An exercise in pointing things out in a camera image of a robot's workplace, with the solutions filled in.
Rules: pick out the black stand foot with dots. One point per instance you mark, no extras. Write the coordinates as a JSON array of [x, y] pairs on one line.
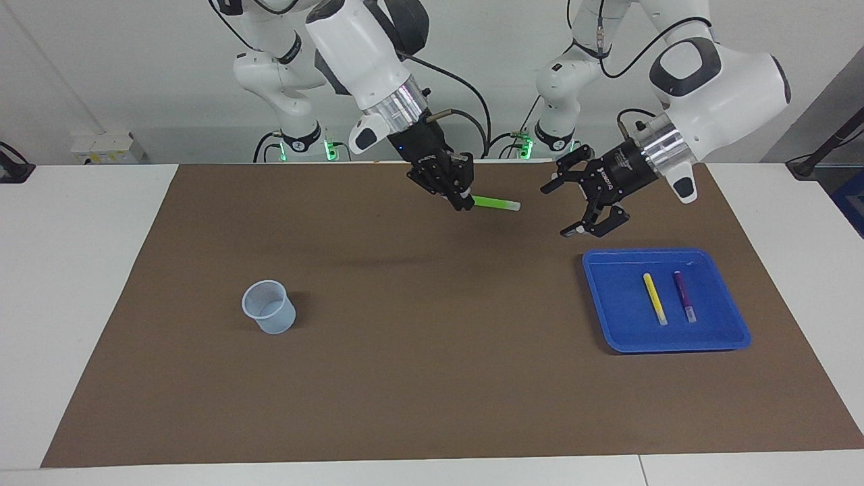
[[13, 169]]

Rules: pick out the green pen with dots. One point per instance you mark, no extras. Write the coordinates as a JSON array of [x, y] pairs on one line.
[[496, 202]]

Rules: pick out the yellow pen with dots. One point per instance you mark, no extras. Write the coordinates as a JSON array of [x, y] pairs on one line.
[[655, 297]]

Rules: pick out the white wall socket box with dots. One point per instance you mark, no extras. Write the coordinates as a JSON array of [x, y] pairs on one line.
[[108, 145]]

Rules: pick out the blue plastic tray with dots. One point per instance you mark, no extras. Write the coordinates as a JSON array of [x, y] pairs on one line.
[[715, 324]]

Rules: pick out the purple pen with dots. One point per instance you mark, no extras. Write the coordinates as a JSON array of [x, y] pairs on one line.
[[683, 297]]

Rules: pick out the clear plastic cup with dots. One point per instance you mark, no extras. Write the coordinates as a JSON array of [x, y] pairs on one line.
[[273, 317]]

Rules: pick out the brown table mat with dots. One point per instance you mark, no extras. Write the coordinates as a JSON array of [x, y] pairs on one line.
[[439, 378]]

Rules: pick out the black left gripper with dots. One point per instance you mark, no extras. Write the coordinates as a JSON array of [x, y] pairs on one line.
[[624, 169]]

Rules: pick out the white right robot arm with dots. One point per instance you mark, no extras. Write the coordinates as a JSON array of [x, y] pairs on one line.
[[364, 61]]

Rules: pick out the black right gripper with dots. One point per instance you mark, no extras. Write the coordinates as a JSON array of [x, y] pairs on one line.
[[422, 145]]

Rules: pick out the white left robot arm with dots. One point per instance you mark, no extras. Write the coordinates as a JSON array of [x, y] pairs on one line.
[[715, 74]]

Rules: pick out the black stand with pole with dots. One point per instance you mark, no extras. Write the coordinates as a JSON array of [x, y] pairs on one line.
[[810, 162]]

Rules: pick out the blue object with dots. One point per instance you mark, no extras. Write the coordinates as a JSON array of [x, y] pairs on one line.
[[852, 202]]

